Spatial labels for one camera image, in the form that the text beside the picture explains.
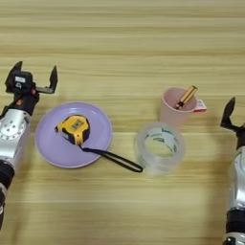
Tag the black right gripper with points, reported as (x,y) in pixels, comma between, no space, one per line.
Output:
(240,135)

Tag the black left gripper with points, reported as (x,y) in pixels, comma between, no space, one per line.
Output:
(25,102)

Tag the clear adhesive tape roll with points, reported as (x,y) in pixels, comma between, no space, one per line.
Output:
(159,164)

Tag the gold black battery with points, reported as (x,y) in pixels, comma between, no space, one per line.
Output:
(187,96)

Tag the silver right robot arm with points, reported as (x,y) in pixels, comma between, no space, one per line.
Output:
(238,178)

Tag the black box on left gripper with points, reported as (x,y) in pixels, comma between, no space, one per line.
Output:
(19,82)

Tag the purple round plate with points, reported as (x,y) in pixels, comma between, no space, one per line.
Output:
(48,146)

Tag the pink plastic cup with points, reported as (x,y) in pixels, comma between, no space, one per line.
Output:
(173,113)

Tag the yellow black tape measure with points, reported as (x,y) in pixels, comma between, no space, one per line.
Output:
(75,127)

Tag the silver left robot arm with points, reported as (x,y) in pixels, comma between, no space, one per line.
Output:
(11,137)

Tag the red white label tag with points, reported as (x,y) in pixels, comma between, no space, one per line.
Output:
(201,106)

